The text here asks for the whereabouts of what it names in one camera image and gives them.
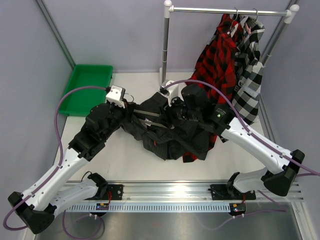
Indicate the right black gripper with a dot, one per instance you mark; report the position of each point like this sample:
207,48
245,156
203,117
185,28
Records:
169,112

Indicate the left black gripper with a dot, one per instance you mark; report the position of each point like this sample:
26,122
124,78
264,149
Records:
127,112

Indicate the dark grey striped shirt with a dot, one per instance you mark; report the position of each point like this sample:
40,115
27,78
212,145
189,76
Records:
166,140

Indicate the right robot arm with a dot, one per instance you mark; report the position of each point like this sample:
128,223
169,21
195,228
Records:
191,104

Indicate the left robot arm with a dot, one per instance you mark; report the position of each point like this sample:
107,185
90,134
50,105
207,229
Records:
38,205

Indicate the red black plaid shirt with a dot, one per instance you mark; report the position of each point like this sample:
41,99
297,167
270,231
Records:
216,66

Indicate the white black plaid shirt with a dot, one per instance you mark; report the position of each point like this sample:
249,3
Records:
248,70

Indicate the red shirt hanger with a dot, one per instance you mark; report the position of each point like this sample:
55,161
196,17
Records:
235,16

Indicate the plaid shirt hanger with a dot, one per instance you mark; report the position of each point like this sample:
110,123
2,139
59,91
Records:
251,21

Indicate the silver clothes rack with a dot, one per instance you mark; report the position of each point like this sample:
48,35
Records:
189,32

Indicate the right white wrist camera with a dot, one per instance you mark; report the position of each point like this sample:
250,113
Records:
169,92

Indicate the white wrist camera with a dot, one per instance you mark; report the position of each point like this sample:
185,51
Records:
116,96
169,92

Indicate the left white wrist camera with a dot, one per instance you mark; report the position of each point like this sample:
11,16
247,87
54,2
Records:
116,96

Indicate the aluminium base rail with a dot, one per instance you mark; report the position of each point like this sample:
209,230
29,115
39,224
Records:
189,191

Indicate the white slotted cable duct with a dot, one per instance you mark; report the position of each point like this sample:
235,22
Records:
173,207

